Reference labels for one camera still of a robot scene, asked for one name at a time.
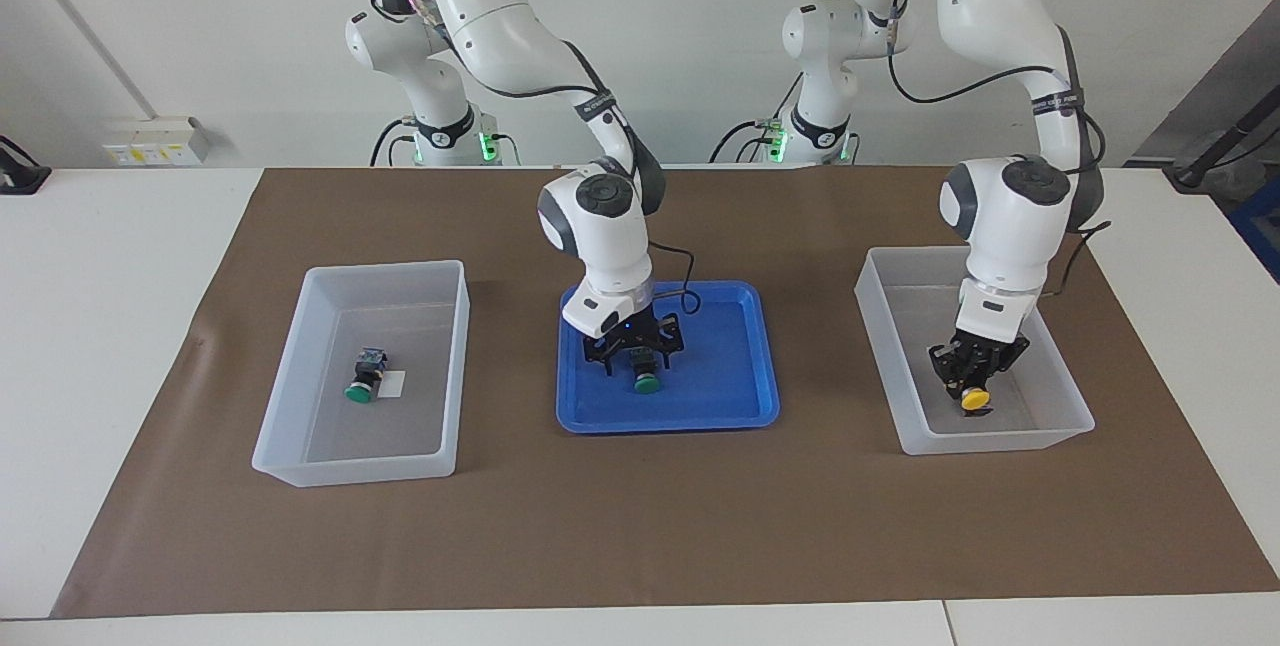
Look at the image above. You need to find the blue plastic tray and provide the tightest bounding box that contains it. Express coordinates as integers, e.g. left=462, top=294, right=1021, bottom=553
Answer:
left=556, top=280, right=781, bottom=435

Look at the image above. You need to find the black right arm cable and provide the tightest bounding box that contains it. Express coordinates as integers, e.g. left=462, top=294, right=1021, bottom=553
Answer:
left=370, top=0, right=703, bottom=317

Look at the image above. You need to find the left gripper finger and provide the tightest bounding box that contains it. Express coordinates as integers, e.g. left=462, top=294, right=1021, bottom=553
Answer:
left=928, top=342, right=968, bottom=397
left=976, top=354, right=1019, bottom=395

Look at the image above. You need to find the brown table mat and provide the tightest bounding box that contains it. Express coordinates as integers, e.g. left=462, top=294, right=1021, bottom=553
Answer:
left=50, top=166, right=1280, bottom=619

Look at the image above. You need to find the white wall cable conduit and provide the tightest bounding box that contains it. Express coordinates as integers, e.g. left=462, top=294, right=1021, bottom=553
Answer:
left=5, top=0, right=156, bottom=122

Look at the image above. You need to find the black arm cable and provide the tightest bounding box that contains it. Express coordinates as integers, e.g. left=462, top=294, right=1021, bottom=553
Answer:
left=885, top=0, right=1113, bottom=302
left=370, top=0, right=703, bottom=317

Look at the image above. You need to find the black metal stand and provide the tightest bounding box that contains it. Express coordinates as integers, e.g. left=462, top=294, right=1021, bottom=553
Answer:
left=1170, top=81, right=1280, bottom=192

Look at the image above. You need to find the black clamp mount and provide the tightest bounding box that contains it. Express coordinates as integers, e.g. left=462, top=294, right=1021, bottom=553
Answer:
left=0, top=134, right=53, bottom=195

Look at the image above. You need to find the blue crate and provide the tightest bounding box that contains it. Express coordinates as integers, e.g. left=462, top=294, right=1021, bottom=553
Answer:
left=1228, top=176, right=1280, bottom=282

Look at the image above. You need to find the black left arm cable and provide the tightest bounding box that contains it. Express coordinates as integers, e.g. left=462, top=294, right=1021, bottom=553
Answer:
left=885, top=0, right=1113, bottom=302

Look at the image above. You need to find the translucent white plastic box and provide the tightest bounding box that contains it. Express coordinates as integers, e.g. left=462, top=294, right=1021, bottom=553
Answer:
left=854, top=245, right=1096, bottom=456
left=251, top=260, right=471, bottom=488

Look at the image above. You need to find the white wall socket strip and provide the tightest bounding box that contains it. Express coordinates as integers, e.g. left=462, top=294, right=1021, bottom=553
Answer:
left=103, top=116, right=211, bottom=167

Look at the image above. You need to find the black base cable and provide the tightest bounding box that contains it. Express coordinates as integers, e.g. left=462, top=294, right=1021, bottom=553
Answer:
left=370, top=116, right=521, bottom=167
left=708, top=81, right=801, bottom=165

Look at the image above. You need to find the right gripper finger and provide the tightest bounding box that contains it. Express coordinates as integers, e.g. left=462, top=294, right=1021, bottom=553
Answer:
left=584, top=334, right=629, bottom=379
left=652, top=316, right=687, bottom=372

